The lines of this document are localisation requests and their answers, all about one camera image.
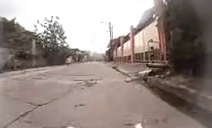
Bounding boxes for distant buildings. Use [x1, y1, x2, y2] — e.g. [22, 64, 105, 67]
[65, 48, 107, 64]

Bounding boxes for utility pole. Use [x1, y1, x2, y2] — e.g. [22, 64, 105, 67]
[100, 20, 115, 43]

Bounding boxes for grey concrete road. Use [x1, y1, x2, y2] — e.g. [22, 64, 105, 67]
[0, 60, 208, 128]

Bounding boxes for pile of rubble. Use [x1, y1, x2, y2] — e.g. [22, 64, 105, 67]
[124, 61, 170, 84]

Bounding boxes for building with red pillars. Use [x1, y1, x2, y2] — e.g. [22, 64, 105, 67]
[105, 6, 168, 64]

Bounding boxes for tree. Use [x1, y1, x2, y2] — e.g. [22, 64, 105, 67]
[33, 15, 70, 66]

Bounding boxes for dark bush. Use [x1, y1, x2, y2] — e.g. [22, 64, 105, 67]
[160, 0, 212, 79]

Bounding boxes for grey kerb strip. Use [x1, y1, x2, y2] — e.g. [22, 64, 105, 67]
[0, 64, 67, 81]

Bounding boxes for grey concrete pavement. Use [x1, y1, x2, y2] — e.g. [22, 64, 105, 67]
[108, 61, 212, 128]

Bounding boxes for group of trees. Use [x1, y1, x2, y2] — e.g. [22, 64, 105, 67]
[0, 16, 38, 51]

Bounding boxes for grey wall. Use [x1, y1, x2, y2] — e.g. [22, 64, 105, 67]
[0, 39, 67, 73]

